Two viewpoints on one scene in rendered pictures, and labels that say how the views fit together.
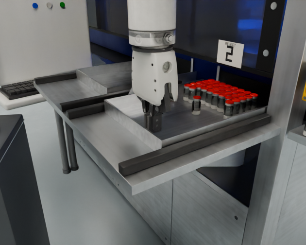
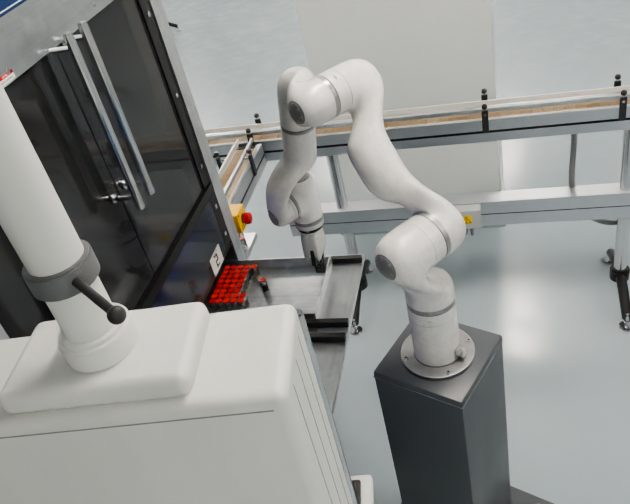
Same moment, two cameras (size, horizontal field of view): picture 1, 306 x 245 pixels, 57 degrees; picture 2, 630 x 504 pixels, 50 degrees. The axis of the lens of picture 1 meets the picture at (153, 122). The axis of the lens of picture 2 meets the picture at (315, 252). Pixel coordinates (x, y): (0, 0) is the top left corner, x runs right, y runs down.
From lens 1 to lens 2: 223 cm
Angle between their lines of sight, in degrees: 101
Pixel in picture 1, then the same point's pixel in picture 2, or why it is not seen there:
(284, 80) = (234, 235)
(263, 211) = not seen: hidden behind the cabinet
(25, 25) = not seen: outside the picture
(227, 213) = not seen: hidden behind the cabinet
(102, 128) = (337, 301)
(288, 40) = (226, 214)
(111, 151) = (351, 278)
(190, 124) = (285, 281)
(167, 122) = (295, 289)
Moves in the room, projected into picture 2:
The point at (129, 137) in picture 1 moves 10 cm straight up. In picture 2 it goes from (331, 285) to (325, 259)
